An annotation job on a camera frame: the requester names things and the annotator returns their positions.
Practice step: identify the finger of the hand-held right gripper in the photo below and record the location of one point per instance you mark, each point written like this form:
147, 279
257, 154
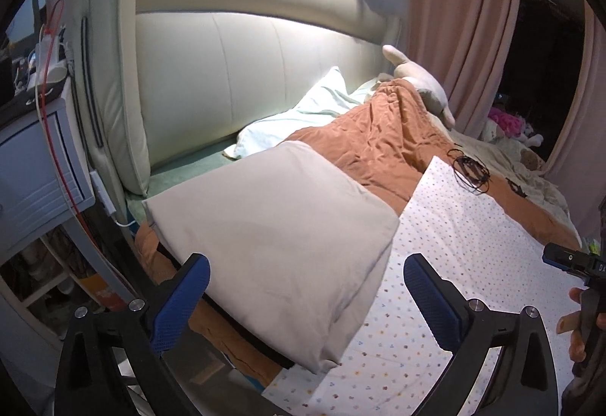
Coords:
566, 257

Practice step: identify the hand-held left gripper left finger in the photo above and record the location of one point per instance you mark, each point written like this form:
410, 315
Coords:
182, 302

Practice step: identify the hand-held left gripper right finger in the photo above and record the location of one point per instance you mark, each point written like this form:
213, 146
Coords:
431, 302

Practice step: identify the beige jacket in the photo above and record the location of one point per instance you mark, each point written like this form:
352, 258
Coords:
284, 231

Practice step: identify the person's right forearm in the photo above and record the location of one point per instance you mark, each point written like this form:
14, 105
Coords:
584, 392

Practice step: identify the black folded clothes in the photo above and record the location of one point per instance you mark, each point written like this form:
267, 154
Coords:
255, 341

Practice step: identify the person's right hand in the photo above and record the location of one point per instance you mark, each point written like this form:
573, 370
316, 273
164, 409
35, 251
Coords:
575, 340

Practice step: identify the yellow-green small object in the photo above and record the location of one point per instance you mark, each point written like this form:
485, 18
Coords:
591, 248

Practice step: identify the beige crumpled blanket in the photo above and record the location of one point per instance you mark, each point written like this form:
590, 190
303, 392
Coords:
547, 196

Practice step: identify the white dotted blanket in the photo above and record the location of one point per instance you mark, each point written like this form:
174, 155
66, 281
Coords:
449, 231

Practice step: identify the orange box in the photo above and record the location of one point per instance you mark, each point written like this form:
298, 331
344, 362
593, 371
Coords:
108, 301

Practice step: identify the small black object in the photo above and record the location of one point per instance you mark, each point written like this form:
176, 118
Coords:
517, 188

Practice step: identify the brown plush toy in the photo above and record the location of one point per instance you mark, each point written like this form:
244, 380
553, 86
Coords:
530, 159

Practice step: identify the small white plush toy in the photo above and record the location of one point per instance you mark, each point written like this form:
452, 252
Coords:
532, 134

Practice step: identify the green bed sheet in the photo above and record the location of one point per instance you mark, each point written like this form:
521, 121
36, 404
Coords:
189, 170

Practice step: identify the pink plush toy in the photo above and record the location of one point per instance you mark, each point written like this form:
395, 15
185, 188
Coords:
504, 121

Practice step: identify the orange quilt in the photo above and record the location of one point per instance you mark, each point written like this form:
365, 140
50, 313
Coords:
388, 137

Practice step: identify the dark window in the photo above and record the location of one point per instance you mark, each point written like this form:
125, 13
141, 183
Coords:
544, 66

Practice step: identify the blue-grey bedside cabinet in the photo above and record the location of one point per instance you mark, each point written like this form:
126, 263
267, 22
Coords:
38, 170

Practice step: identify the grey pillow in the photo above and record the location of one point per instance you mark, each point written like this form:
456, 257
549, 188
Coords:
426, 80

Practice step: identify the pale white pillow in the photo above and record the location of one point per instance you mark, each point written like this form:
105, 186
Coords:
307, 113

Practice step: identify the cream padded headboard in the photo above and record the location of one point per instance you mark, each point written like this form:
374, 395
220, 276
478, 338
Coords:
213, 66

